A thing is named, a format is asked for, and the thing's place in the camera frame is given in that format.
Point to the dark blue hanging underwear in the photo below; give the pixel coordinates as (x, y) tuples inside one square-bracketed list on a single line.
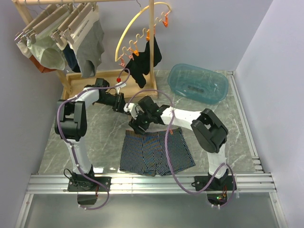
[(71, 59)]

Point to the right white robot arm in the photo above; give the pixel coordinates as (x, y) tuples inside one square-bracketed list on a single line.
[(209, 131)]

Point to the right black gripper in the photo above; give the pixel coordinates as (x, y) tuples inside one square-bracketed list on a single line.
[(135, 124)]

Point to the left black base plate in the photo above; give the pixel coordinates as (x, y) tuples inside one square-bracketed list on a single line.
[(80, 184)]

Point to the light green hanging underwear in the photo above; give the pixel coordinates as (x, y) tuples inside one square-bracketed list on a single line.
[(45, 50)]

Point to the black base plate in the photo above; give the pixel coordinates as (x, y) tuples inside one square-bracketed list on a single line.
[(225, 183), (80, 184)]

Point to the grey hanging underwear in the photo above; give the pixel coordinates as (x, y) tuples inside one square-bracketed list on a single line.
[(87, 45)]

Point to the beige hanger with green underwear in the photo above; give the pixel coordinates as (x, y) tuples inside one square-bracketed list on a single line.
[(46, 22)]

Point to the navy striped underwear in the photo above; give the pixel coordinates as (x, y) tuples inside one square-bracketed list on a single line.
[(146, 155)]

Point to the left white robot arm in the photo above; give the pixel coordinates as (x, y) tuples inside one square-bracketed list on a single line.
[(71, 122)]

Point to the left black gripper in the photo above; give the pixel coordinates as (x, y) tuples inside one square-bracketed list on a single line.
[(119, 102)]

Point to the beige hanger with grey underwear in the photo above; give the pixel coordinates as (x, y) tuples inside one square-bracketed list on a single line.
[(72, 22)]

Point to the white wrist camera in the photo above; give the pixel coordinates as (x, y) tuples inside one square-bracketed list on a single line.
[(131, 109), (119, 85)]

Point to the black hanging underwear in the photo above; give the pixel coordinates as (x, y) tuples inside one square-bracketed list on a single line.
[(139, 66)]

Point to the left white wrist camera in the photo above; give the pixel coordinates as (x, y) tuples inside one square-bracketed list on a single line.
[(119, 85)]

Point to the blue plastic basin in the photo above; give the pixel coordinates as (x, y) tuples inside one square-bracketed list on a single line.
[(198, 84)]

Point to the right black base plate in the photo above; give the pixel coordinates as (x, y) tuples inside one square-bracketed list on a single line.
[(225, 183)]

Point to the orange hanging underwear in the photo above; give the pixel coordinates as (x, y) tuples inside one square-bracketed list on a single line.
[(41, 68)]

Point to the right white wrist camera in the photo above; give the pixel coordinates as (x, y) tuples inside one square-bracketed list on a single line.
[(131, 109)]

